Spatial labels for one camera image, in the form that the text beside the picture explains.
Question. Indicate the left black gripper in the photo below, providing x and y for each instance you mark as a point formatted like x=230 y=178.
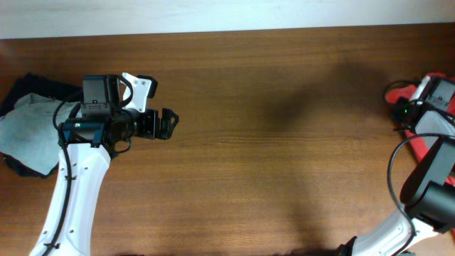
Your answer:
x=152 y=130

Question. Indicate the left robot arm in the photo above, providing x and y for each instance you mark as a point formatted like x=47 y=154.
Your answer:
x=112 y=110

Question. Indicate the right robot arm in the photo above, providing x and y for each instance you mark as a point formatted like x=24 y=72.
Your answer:
x=425 y=204

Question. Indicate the dark navy folded garment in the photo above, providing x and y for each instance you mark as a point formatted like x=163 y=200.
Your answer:
x=43 y=87

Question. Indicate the grey folded t-shirt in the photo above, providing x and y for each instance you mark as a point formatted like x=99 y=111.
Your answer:
x=29 y=141

